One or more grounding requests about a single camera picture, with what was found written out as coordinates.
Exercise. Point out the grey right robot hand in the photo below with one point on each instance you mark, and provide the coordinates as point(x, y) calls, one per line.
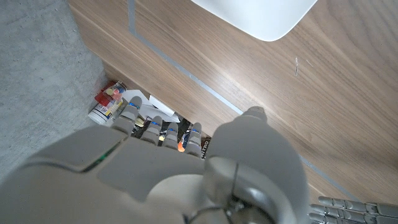
point(140, 174)

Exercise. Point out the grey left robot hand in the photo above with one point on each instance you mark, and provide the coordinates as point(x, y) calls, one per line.
point(357, 211)

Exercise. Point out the orange ball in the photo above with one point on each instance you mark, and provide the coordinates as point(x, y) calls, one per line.
point(181, 147)

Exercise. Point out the white plate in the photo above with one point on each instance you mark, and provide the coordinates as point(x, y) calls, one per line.
point(255, 15)

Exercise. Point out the flat white box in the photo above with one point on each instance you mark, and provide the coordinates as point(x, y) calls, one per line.
point(161, 106)

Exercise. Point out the white labelled canister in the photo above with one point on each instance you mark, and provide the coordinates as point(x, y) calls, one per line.
point(101, 113)

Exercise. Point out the white paper sheets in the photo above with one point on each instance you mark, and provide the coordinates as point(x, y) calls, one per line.
point(140, 95)

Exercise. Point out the red packet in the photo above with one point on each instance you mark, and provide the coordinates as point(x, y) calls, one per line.
point(100, 99)

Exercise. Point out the clear cup with colourful bits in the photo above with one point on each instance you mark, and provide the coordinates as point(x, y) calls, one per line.
point(115, 91)

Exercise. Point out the grey tape outline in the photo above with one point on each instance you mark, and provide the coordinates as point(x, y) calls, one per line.
point(186, 72)

